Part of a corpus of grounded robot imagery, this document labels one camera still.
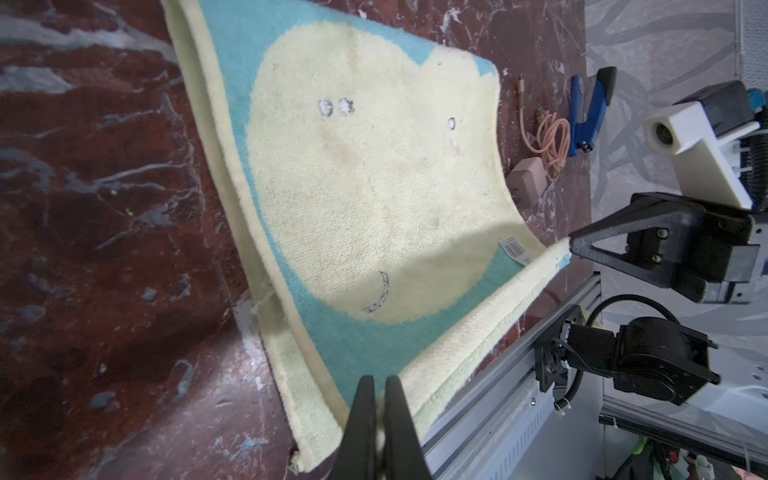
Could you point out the yellow and teal towel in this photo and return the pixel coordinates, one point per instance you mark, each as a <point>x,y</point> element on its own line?
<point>359,171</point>

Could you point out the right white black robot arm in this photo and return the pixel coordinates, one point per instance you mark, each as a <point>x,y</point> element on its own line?
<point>637,343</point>

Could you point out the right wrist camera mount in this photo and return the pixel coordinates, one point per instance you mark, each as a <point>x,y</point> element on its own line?
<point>702,137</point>

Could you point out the aluminium front rail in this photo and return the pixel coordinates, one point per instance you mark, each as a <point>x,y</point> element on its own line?
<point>500,426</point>

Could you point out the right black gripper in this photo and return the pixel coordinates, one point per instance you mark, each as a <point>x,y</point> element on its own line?
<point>708,253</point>

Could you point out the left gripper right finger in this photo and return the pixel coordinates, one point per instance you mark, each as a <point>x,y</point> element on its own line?
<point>403,455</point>

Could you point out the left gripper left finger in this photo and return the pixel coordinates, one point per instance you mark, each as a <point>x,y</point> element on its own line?
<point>356,457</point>

